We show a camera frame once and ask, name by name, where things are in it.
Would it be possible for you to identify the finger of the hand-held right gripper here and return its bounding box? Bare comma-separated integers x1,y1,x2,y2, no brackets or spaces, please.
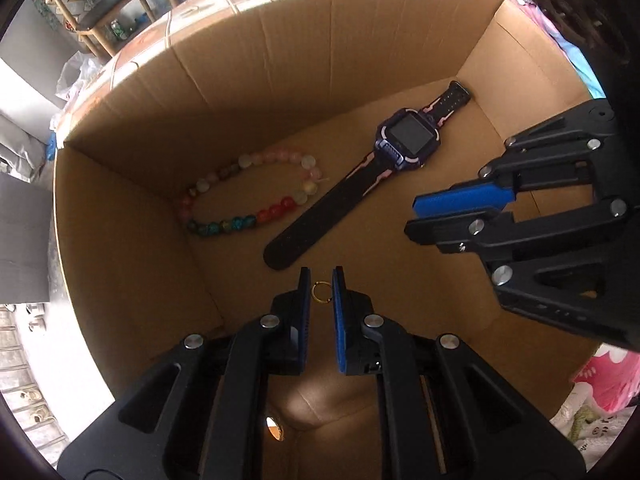
412,99,630,221
404,198,640,350

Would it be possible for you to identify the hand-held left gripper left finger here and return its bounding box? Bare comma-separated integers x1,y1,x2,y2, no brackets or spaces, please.
59,266,313,480

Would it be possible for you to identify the brown cardboard box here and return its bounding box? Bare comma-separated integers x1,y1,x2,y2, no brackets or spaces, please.
52,0,608,446

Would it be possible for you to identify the light blue plush blanket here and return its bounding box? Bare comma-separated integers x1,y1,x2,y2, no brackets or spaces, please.
562,42,607,100

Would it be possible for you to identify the purple children's smartwatch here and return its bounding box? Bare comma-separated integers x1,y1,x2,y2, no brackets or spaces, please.
263,80,473,272

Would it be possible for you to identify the clear plastic bag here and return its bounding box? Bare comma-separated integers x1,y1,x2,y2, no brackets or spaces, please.
54,52,109,105

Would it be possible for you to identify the colourful glass bead bracelet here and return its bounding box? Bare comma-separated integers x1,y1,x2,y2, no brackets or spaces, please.
175,147,331,236

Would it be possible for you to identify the dark grey cabinet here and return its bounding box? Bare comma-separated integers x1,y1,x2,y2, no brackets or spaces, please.
0,172,57,306

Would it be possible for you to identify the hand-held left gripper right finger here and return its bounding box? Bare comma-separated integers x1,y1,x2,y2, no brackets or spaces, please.
330,265,588,480

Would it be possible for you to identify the wooden chair with dark seat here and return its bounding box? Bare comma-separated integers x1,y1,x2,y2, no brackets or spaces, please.
42,0,177,59

